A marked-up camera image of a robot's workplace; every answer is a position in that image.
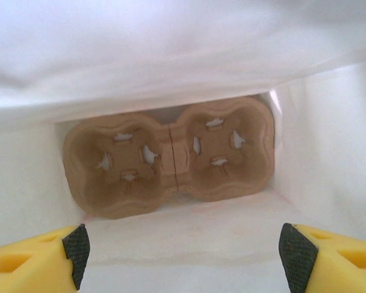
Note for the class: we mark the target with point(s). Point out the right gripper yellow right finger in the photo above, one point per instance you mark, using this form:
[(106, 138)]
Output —
[(338, 265)]

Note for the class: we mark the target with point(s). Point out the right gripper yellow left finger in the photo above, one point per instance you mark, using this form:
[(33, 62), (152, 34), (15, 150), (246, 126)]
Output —
[(27, 265)]

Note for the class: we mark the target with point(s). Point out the brown pulp cup carrier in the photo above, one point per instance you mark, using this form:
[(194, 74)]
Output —
[(174, 152)]

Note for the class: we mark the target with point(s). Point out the white printed paper gift bag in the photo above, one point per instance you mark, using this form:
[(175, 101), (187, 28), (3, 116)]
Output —
[(183, 61)]

